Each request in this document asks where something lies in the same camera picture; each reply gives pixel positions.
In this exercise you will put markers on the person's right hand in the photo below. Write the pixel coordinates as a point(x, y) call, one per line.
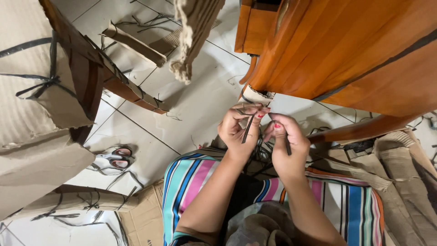
point(290, 150)

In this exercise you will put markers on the person's left hand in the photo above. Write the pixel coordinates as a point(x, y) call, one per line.
point(235, 133)

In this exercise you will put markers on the cardboard wrap on table leg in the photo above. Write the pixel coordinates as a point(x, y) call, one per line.
point(257, 95)

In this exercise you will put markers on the grey brown cloth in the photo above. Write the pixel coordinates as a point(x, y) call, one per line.
point(259, 222)

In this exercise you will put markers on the striped colourful dress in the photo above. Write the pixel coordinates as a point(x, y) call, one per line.
point(348, 205)

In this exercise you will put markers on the orange wooden cabinet part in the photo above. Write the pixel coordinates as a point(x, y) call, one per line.
point(254, 30)

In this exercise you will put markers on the hanging corrugated cardboard roll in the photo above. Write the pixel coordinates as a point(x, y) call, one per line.
point(194, 30)

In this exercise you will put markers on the orange wooden table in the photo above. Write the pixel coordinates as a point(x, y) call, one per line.
point(341, 51)

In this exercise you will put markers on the pile of corrugated cardboard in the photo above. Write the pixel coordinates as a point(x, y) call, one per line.
point(403, 177)

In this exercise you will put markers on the flat printed cardboard box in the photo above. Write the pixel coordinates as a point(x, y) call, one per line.
point(143, 218)

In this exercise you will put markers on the folded cardboard piece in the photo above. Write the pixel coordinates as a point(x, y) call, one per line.
point(136, 42)

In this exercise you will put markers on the large brown cardboard sheet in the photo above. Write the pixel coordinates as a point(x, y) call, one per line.
point(24, 112)

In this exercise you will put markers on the dark brown wooden chair frame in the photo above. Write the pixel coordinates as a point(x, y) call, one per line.
point(85, 75)

